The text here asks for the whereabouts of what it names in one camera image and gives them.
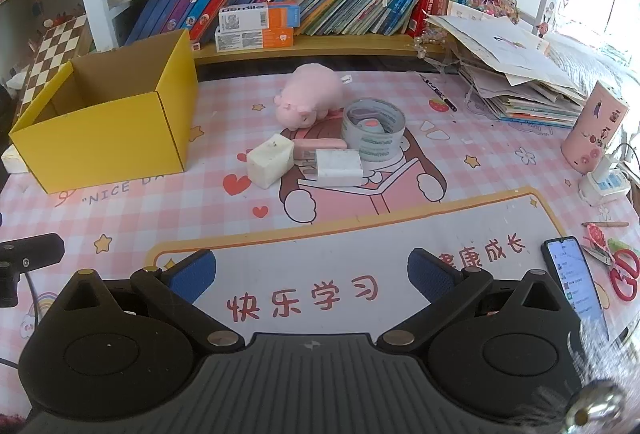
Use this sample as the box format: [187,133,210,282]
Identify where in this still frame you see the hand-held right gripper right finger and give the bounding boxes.
[375,249,576,351]

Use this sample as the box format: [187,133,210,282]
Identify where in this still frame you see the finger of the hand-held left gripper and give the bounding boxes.
[0,233,66,273]

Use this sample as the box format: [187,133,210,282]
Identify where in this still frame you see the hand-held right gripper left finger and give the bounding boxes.
[64,249,246,352]

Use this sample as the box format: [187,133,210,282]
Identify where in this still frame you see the white foam cube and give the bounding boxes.
[246,136,295,189]

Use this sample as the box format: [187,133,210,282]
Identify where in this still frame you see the yellow cardboard box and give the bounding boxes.
[9,30,200,195]

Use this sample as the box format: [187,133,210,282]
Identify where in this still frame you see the clear tape roll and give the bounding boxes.
[341,98,407,165]

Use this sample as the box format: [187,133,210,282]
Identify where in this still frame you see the pink tube case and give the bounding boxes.
[292,138,348,161]

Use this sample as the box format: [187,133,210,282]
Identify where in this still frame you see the pink printed desk mat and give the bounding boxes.
[0,58,640,365]

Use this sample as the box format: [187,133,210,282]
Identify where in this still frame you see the white power adapter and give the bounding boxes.
[300,149,364,187]

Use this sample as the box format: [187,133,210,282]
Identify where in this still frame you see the black smartphone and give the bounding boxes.
[542,236,611,342]

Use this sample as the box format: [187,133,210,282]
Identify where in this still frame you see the grey gadget with orange button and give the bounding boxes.
[347,106,396,135]

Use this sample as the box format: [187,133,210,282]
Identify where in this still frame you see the black pen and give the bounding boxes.
[419,74,457,111]

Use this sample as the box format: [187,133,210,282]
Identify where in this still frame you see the brown and cream checkerboard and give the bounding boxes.
[17,14,93,115]

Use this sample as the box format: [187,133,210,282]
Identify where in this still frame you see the white power strip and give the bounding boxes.
[579,169,632,207]

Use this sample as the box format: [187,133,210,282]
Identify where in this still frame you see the red scissors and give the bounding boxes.
[580,241,640,302]

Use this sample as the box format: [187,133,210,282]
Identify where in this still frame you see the white plug charger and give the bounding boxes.
[594,155,622,183]

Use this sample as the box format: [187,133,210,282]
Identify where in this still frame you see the pink plush pig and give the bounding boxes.
[274,64,353,131]

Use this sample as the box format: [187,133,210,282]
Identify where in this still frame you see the silver bell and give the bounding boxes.
[565,379,627,434]

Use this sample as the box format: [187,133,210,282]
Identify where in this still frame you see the stack of papers and booklets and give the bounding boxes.
[425,11,587,129]

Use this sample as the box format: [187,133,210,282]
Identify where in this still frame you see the pink cylindrical cup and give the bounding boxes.
[560,81,628,175]

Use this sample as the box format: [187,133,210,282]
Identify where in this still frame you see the white quilted blanket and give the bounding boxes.
[547,31,640,125]

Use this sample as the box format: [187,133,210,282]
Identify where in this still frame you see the colourful bead bunch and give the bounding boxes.
[465,0,521,23]

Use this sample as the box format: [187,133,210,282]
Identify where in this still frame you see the black cable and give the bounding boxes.
[0,270,42,371]

